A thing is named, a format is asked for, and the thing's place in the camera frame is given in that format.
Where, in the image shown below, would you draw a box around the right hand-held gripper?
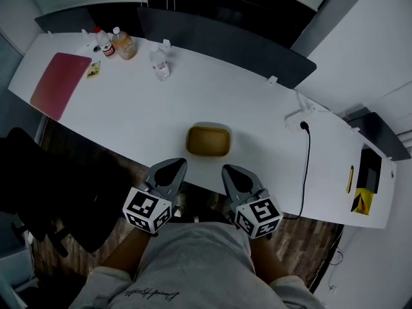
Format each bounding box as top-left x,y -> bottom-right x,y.
221,164 -> 284,239

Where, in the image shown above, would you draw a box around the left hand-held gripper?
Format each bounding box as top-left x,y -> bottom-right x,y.
122,158 -> 188,235

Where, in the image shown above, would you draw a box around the yellow rectangular tray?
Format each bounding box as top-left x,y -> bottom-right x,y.
185,122 -> 233,158

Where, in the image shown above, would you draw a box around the person's left forearm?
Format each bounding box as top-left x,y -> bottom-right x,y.
102,227 -> 152,281

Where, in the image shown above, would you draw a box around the person's right forearm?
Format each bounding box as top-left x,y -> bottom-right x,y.
250,235 -> 290,285

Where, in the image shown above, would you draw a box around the person's left shoe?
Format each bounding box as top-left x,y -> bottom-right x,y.
176,191 -> 189,217

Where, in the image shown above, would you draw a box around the person's black trousers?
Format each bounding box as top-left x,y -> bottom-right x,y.
167,201 -> 232,225

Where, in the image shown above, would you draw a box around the white power strip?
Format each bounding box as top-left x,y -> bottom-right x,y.
284,106 -> 315,131

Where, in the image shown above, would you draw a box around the white table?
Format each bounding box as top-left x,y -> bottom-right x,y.
6,32 -> 398,230

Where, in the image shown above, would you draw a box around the person's grey shirt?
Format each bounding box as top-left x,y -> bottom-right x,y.
69,220 -> 326,309

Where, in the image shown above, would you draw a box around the clear water bottle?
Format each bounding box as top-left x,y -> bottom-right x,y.
149,43 -> 171,82

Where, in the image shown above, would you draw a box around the black office chair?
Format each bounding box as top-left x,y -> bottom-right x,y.
0,127 -> 136,259

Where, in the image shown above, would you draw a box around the yellow and black box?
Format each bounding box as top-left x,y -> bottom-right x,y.
350,187 -> 375,216

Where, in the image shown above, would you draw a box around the small yellow card packet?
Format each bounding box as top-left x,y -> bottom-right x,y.
86,61 -> 101,79

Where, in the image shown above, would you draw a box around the dark grey desk partition panel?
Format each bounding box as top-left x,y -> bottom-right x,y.
34,6 -> 97,35
347,111 -> 412,162
137,6 -> 318,89

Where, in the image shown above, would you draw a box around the amber drink bottle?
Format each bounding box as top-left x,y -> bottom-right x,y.
111,26 -> 138,61

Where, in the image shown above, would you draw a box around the red flat mat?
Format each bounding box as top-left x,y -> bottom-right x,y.
29,52 -> 93,122

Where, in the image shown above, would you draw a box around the red-label water bottle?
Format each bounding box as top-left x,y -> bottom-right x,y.
93,26 -> 116,60

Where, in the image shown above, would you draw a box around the dark window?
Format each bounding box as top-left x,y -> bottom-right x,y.
144,0 -> 337,50

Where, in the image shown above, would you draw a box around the white low cabinet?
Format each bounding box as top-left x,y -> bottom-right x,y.
0,211 -> 36,309

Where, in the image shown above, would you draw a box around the black power cable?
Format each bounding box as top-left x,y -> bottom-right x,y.
282,120 -> 312,220

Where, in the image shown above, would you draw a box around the white power strip cord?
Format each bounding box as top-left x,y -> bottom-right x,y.
294,90 -> 315,111

